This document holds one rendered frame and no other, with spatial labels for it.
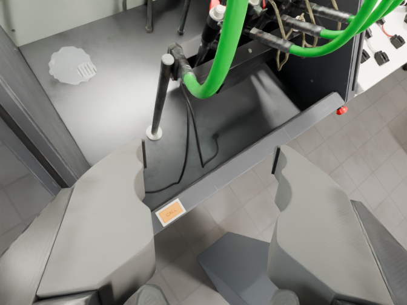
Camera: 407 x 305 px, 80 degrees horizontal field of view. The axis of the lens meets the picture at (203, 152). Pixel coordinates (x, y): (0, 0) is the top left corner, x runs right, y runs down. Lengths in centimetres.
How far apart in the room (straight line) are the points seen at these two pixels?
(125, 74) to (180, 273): 112
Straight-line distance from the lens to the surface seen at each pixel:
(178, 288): 152
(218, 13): 45
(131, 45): 74
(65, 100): 68
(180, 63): 34
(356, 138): 217
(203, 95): 24
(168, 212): 48
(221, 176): 52
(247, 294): 89
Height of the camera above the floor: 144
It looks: 71 degrees down
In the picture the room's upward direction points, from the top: 49 degrees clockwise
